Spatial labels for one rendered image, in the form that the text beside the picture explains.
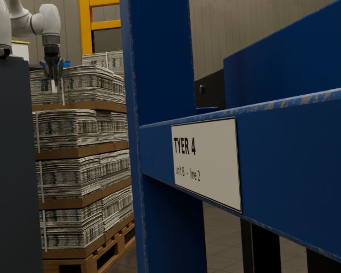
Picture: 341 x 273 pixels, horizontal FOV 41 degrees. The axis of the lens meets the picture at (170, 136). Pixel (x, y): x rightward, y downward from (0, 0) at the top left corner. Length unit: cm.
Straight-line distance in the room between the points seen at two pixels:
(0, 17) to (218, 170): 163
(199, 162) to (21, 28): 220
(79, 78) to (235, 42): 599
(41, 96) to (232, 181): 228
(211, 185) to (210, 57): 732
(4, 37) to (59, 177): 70
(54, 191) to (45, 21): 84
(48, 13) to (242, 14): 639
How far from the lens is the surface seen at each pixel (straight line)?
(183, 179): 35
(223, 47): 793
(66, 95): 244
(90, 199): 224
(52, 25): 240
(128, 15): 58
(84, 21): 400
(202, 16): 763
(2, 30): 185
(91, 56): 336
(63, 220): 218
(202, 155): 30
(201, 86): 96
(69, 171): 214
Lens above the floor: 69
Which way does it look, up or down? level
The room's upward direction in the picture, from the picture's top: 4 degrees counter-clockwise
